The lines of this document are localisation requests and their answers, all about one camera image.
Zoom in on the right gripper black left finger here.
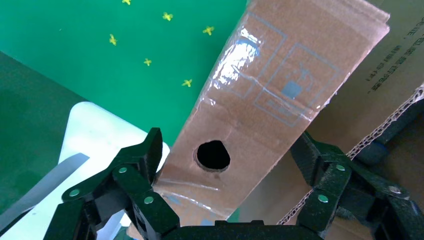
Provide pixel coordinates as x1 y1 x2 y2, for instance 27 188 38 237
43 127 181 240

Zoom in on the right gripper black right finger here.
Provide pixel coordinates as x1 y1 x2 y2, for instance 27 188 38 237
289 130 424 240

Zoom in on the small taped cardboard box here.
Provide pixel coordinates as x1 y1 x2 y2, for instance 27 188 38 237
127 0 391 240

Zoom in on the large open cardboard carton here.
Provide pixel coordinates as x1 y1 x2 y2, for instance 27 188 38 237
236 0 424 240

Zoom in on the white robot chassis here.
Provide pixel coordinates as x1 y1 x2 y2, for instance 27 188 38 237
0 100 171 240

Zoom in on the green cloth with yellow marks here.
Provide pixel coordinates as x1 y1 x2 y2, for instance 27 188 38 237
0 0 249 148

